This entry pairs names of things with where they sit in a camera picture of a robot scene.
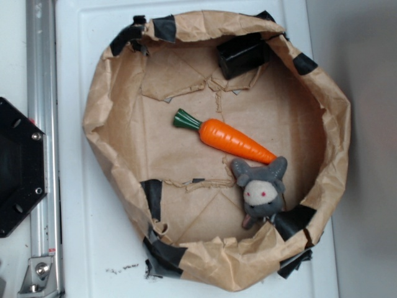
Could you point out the aluminum extrusion rail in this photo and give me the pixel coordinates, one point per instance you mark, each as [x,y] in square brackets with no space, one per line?
[45,219]

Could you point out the orange plastic toy carrot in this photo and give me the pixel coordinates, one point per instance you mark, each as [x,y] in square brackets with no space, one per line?
[224,137]

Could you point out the black rectangular block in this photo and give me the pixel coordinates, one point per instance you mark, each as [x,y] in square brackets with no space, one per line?
[242,54]

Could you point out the gray plush animal toy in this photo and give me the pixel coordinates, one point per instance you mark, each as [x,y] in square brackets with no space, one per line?
[263,188]

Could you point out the metal corner bracket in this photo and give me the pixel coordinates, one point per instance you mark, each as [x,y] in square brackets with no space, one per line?
[40,278]

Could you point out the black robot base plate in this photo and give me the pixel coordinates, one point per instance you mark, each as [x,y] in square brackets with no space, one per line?
[22,167]

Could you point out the brown paper bag bin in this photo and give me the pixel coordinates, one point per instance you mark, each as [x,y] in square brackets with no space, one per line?
[181,194]

